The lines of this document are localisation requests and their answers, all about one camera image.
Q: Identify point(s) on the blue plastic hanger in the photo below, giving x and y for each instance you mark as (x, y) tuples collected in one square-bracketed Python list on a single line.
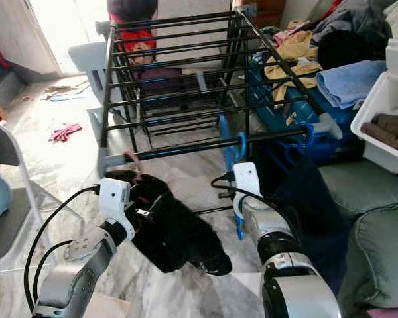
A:
[(239, 225), (312, 131)]

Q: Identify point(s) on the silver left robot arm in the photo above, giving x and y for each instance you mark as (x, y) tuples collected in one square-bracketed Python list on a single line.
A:
[(76, 265)]

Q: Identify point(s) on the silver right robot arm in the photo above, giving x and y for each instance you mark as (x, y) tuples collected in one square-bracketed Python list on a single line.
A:
[(298, 278)]

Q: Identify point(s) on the pink hanger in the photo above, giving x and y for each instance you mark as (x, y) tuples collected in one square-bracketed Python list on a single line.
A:
[(132, 159)]

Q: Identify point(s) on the black garment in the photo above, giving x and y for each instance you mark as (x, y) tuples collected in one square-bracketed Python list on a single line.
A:
[(186, 238)]

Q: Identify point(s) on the black metal drying rack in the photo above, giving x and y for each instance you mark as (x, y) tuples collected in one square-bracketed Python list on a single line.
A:
[(172, 152)]

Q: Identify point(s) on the navy garment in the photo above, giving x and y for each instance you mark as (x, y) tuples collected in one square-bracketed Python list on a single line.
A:
[(298, 199)]

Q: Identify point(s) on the pink cloth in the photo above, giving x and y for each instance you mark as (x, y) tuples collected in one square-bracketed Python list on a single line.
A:
[(65, 132)]

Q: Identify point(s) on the purple bag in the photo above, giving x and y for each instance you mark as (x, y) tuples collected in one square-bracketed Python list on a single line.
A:
[(160, 79)]

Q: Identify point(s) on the grey folding chair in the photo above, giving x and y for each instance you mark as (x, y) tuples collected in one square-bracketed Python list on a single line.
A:
[(3, 232)]

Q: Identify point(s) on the beige floor cloth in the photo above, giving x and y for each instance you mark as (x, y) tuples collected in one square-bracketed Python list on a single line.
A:
[(60, 93)]

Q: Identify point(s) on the grey-green sofa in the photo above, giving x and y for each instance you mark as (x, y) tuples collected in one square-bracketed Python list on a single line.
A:
[(371, 225)]

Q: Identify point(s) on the mustard garment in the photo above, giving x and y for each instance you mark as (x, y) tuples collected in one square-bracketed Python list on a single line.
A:
[(295, 53)]

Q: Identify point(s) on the white storage bin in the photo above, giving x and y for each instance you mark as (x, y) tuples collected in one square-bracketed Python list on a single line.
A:
[(381, 165)]

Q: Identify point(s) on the white kids chair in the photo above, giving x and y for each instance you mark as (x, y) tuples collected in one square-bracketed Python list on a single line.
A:
[(93, 59)]

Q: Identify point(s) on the light blue folded towel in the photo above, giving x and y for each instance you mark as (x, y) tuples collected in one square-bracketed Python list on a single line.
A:
[(351, 83)]

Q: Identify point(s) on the red garment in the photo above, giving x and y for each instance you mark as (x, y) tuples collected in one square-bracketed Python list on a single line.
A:
[(132, 33)]

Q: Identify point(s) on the pink garment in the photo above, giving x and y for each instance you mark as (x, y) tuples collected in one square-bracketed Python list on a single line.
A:
[(290, 30)]

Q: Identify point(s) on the brown folded garment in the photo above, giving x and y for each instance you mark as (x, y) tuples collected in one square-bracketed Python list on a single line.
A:
[(391, 132)]

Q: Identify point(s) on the black bundled clothing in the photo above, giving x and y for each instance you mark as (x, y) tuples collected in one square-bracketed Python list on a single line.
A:
[(355, 53)]

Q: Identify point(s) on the grey jacket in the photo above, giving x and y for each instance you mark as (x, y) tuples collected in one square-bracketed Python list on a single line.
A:
[(351, 20)]

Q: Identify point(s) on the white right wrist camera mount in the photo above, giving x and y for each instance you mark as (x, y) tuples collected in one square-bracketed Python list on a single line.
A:
[(245, 187)]

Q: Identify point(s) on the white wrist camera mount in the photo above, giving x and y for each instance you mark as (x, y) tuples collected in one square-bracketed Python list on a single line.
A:
[(114, 197), (245, 187)]

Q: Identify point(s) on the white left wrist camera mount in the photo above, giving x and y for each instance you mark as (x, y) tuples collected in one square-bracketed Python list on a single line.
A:
[(114, 197)]

